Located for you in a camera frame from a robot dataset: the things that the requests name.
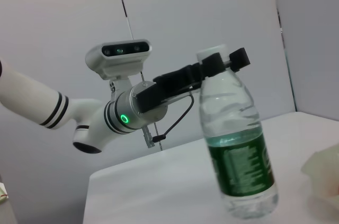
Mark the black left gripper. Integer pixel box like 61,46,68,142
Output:
137,47,252,115

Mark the clear water bottle green label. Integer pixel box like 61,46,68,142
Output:
195,44,279,220

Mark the translucent wavy fruit plate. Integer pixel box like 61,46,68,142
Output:
301,146,339,209

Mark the left wrist cable with plugs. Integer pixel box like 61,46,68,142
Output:
142,93,196,148

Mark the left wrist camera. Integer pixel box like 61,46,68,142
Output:
84,39,152,95

